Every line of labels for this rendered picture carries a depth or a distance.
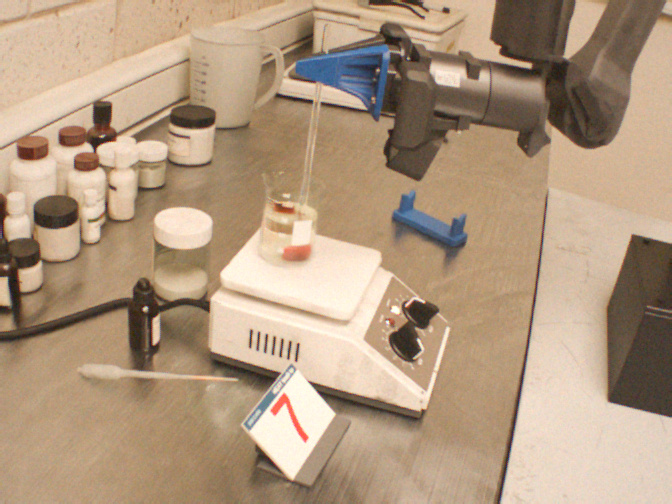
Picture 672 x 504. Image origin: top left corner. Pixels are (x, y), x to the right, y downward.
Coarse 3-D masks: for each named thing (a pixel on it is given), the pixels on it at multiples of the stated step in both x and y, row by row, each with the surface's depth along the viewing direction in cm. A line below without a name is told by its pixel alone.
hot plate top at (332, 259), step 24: (336, 240) 72; (240, 264) 65; (264, 264) 66; (312, 264) 67; (336, 264) 68; (360, 264) 68; (240, 288) 63; (264, 288) 63; (288, 288) 63; (312, 288) 64; (336, 288) 64; (360, 288) 65; (336, 312) 61
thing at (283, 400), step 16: (288, 384) 60; (304, 384) 62; (288, 400) 59; (304, 400) 61; (320, 400) 62; (272, 416) 57; (288, 416) 58; (304, 416) 60; (320, 416) 61; (256, 432) 55; (272, 432) 56; (288, 432) 57; (304, 432) 59; (272, 448) 55; (288, 448) 56; (304, 448) 58; (288, 464) 55
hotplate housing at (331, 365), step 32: (224, 288) 65; (384, 288) 69; (224, 320) 64; (256, 320) 63; (288, 320) 63; (320, 320) 63; (352, 320) 63; (224, 352) 66; (256, 352) 65; (288, 352) 64; (320, 352) 63; (352, 352) 62; (320, 384) 65; (352, 384) 63; (384, 384) 62; (416, 384) 62; (416, 416) 63
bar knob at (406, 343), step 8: (400, 328) 65; (408, 328) 64; (392, 336) 64; (400, 336) 65; (408, 336) 64; (416, 336) 64; (392, 344) 64; (400, 344) 64; (408, 344) 64; (416, 344) 63; (400, 352) 63; (408, 352) 64; (416, 352) 63; (408, 360) 64
